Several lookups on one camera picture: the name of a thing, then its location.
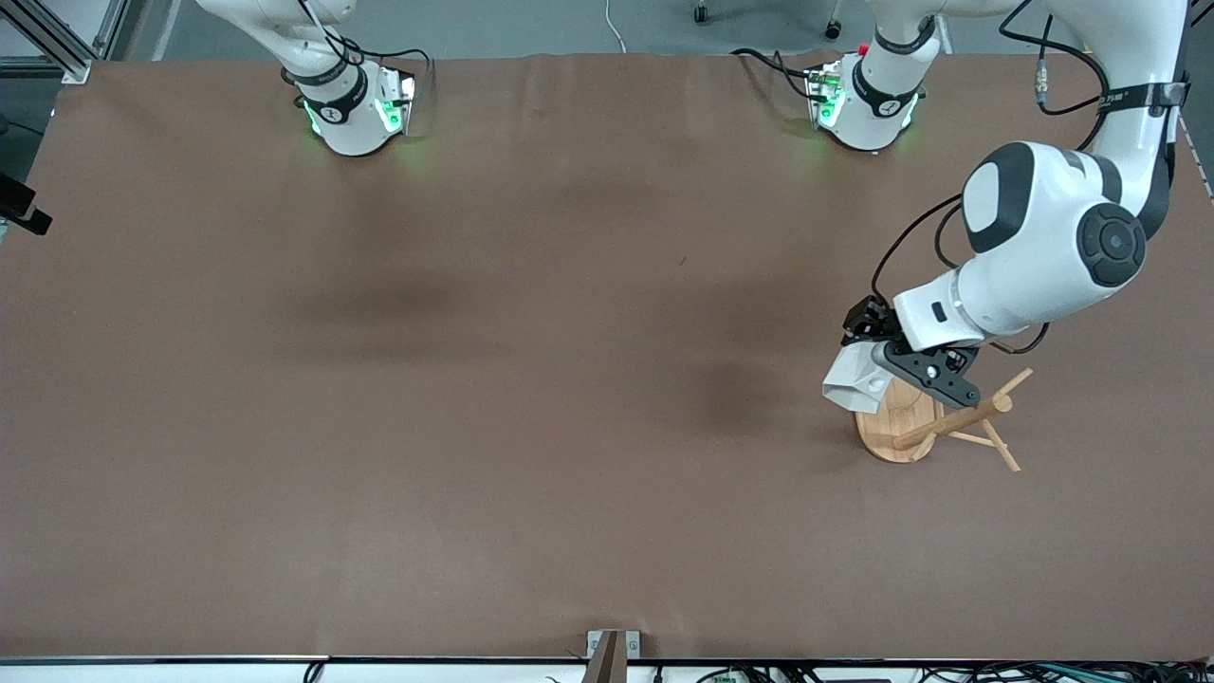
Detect white faceted cup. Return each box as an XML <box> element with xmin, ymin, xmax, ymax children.
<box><xmin>821</xmin><ymin>339</ymin><xmax>898</xmax><ymax>415</ymax></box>

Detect wooden cup rack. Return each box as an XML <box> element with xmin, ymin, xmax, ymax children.
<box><xmin>854</xmin><ymin>368</ymin><xmax>1036</xmax><ymax>473</ymax></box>

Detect brown table cover sheet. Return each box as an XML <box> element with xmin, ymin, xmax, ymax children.
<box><xmin>0</xmin><ymin>52</ymin><xmax>1214</xmax><ymax>663</ymax></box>

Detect aluminium frame profile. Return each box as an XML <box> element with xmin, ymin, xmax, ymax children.
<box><xmin>0</xmin><ymin>0</ymin><xmax>130</xmax><ymax>86</ymax></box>

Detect black left arm base cable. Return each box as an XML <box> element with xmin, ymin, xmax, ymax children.
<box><xmin>728</xmin><ymin>46</ymin><xmax>819</xmax><ymax>100</ymax></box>

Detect black arm base cable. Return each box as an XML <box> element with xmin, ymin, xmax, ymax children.
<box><xmin>299</xmin><ymin>0</ymin><xmax>435</xmax><ymax>91</ymax></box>
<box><xmin>728</xmin><ymin>46</ymin><xmax>819</xmax><ymax>100</ymax></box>

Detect tangled black cables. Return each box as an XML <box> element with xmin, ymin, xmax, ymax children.
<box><xmin>650</xmin><ymin>660</ymin><xmax>1214</xmax><ymax>683</ymax></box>

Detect grey metal bracket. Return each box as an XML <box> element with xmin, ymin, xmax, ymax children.
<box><xmin>586</xmin><ymin>630</ymin><xmax>642</xmax><ymax>661</ymax></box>

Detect black right arm base cable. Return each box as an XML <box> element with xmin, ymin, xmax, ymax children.
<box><xmin>299</xmin><ymin>0</ymin><xmax>435</xmax><ymax>91</ymax></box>

